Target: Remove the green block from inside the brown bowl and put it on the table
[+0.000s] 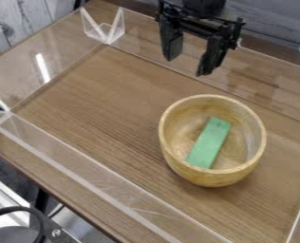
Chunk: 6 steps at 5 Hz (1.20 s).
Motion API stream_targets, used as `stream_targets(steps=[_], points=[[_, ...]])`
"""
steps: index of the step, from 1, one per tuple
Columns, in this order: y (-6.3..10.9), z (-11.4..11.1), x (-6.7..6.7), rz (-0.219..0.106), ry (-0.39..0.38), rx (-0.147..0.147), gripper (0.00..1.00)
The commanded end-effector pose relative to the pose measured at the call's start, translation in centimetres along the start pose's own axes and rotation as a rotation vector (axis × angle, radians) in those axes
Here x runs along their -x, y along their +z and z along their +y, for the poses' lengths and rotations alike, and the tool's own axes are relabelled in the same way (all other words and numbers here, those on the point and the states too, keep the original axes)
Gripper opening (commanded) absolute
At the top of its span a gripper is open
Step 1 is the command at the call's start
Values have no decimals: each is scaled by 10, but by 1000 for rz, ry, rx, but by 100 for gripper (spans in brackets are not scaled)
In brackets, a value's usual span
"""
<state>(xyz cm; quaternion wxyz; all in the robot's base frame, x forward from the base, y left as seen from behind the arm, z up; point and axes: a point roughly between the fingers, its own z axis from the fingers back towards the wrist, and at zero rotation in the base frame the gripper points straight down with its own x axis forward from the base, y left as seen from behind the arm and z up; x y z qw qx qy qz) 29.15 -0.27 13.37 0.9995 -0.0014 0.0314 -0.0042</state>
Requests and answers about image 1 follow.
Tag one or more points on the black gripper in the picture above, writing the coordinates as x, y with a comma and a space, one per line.
203, 18

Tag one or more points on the green rectangular block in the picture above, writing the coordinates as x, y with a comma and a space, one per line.
207, 145

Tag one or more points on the brown wooden bowl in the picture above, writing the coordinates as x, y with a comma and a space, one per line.
182, 122

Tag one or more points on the clear acrylic corner bracket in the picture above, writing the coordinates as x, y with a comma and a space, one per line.
104, 33

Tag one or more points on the clear acrylic front wall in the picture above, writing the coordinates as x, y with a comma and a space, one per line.
103, 166

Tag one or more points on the black metal bracket with screw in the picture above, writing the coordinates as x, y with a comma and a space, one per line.
54, 233

